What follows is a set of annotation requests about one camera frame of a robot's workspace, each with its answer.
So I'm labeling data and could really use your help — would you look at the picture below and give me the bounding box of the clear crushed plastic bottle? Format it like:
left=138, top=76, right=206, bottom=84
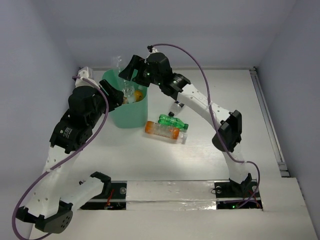
left=112, top=55, right=135, bottom=103

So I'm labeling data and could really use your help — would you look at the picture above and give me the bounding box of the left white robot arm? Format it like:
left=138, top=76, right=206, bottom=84
left=11, top=76, right=124, bottom=240

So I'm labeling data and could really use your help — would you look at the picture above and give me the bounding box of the small orange bottle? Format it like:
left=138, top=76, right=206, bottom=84
left=133, top=90, right=144, bottom=102

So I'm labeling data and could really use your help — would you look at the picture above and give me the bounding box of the clear bottle blue label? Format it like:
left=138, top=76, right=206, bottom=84
left=168, top=101, right=185, bottom=117

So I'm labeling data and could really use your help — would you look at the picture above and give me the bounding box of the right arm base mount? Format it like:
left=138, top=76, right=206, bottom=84
left=210, top=173, right=263, bottom=210

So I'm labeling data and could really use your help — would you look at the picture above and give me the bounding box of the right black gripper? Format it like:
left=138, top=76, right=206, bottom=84
left=118, top=54, right=162, bottom=87

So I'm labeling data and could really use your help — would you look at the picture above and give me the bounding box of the long orange clear bottle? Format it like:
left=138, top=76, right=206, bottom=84
left=144, top=121, right=188, bottom=144

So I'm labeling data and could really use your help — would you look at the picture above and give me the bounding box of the aluminium rail right edge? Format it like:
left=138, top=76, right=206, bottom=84
left=249, top=67, right=291, bottom=178

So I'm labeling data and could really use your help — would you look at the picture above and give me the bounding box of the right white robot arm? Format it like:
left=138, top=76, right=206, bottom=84
left=118, top=52, right=252, bottom=198

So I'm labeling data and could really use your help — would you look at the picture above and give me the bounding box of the green plastic bottle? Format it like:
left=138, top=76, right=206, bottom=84
left=158, top=114, right=189, bottom=130

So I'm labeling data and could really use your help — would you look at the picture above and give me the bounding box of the green plastic bin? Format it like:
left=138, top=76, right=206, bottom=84
left=108, top=81, right=148, bottom=129

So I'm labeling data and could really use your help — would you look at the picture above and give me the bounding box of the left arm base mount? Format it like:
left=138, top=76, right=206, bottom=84
left=80, top=181, right=127, bottom=211

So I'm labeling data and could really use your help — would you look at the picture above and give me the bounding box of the silver taped panel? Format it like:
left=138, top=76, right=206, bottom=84
left=125, top=180, right=217, bottom=211

